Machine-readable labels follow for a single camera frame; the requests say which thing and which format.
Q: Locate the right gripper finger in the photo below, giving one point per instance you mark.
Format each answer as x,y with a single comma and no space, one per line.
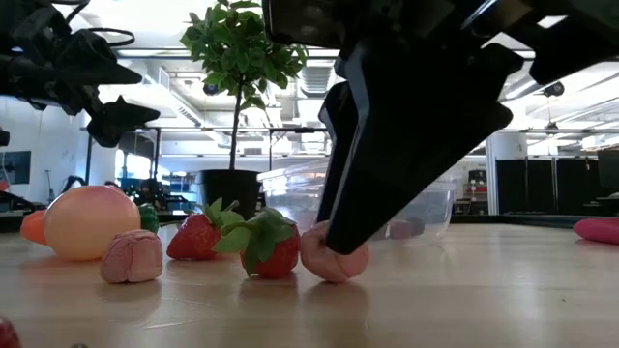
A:
411,145
338,121

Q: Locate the toy peach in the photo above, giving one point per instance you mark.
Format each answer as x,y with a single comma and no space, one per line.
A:
89,222

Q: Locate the red toy strawberry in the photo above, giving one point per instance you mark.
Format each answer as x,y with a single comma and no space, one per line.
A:
193,239

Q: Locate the black ceiling speaker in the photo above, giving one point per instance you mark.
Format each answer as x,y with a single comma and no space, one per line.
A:
554,89
211,89

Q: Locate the black background robot arm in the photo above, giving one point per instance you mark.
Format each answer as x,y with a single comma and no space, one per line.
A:
72,180

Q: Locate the black partition panels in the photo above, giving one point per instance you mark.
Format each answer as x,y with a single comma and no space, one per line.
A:
541,186

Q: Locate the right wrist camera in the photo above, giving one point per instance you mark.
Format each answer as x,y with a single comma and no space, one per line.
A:
309,24

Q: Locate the magenta cloth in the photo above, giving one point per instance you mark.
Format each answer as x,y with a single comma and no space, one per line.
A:
599,230

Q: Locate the strawberry with large green leaves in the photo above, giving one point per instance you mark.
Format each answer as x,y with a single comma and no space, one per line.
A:
280,256

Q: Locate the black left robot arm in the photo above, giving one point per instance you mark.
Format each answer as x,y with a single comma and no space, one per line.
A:
24,58

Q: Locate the dark wall screen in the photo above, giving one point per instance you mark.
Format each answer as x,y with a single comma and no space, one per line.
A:
14,166

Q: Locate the red toy cherry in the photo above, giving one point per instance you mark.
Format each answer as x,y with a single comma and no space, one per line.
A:
7,336

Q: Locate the dark toy blackberry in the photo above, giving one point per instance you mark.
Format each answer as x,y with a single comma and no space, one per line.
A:
417,225

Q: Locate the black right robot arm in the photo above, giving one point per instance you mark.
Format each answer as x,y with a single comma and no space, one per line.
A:
570,53

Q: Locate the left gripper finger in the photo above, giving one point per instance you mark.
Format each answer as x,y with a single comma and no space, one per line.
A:
106,67
121,122

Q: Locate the clear plastic tupperware container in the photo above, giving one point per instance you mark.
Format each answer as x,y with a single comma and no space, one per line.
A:
290,188

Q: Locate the green plant in black pot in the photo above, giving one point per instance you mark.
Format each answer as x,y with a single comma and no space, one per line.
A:
225,188

